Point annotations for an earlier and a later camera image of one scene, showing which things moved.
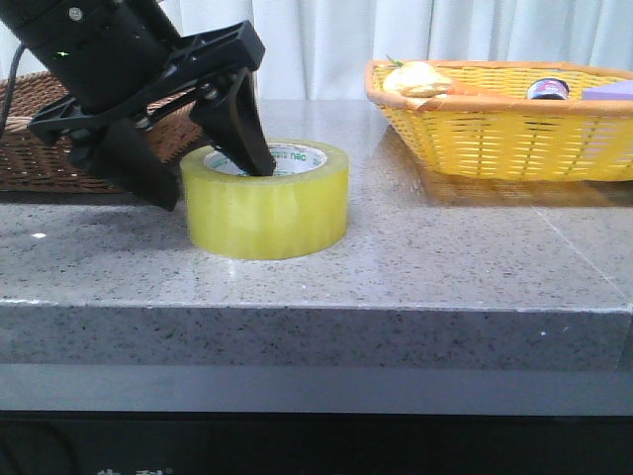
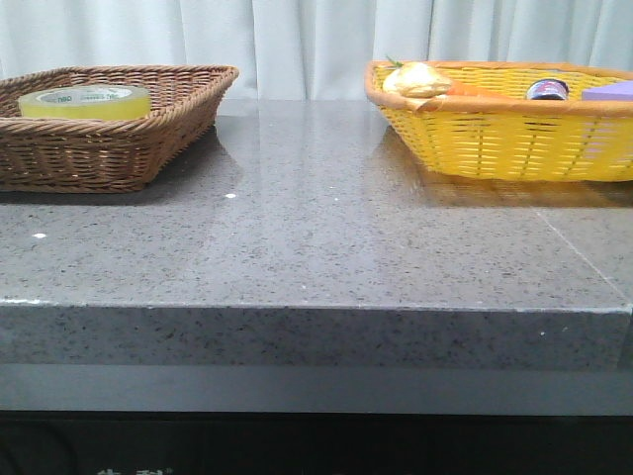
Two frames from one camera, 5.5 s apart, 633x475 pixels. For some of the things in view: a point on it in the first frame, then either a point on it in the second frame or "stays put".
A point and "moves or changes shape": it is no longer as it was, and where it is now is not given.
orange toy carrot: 461,88 stays put
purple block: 620,90 stays put
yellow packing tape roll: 301,209 moves or changes shape
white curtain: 320,49 stays put
